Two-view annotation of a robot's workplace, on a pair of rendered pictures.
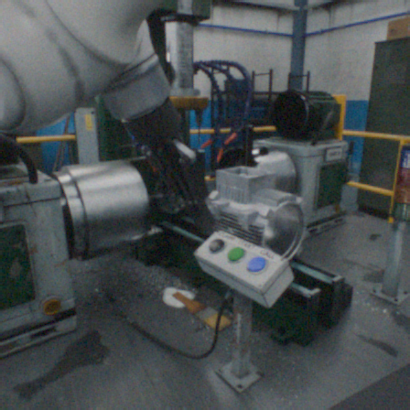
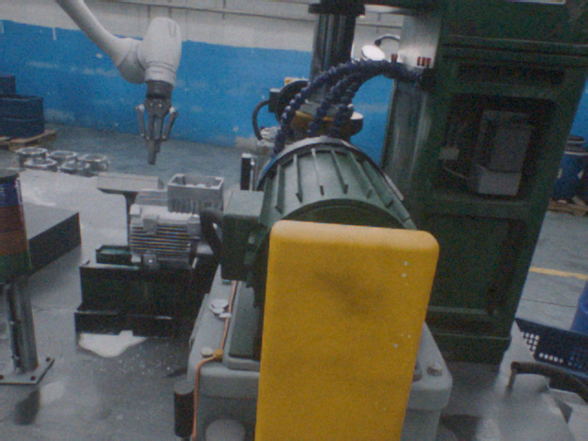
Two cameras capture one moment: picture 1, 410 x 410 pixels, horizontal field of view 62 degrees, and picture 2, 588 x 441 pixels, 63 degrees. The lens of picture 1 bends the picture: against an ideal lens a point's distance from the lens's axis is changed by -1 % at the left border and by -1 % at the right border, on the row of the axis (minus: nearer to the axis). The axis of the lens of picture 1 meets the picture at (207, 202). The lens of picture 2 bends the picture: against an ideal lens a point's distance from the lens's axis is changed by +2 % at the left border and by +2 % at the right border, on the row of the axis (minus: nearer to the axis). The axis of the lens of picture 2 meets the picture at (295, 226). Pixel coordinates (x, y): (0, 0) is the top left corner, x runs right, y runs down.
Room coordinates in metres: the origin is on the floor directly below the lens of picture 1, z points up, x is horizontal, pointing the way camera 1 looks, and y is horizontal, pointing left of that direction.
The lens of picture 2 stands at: (1.75, -0.85, 1.48)
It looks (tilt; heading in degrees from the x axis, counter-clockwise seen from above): 21 degrees down; 126
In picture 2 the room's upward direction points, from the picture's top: 5 degrees clockwise
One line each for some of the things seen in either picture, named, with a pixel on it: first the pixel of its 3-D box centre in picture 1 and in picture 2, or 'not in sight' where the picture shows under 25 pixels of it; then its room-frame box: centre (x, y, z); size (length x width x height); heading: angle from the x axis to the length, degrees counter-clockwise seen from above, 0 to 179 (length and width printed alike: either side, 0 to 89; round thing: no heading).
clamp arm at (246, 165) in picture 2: (247, 167); (243, 212); (1.07, -0.13, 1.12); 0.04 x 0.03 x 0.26; 39
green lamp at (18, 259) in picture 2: (404, 209); (11, 259); (0.85, -0.51, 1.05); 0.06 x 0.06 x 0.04
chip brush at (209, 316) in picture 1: (199, 308); not in sight; (0.78, 0.02, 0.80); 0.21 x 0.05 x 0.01; 42
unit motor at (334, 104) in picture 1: (315, 142); (287, 330); (1.46, -0.45, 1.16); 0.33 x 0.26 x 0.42; 129
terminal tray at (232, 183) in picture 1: (245, 185); (197, 195); (0.89, -0.10, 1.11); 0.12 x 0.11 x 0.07; 39
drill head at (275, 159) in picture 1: (259, 178); not in sight; (1.29, -0.20, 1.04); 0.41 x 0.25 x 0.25; 129
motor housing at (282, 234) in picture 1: (254, 222); (180, 229); (0.86, -0.12, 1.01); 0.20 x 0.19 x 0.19; 39
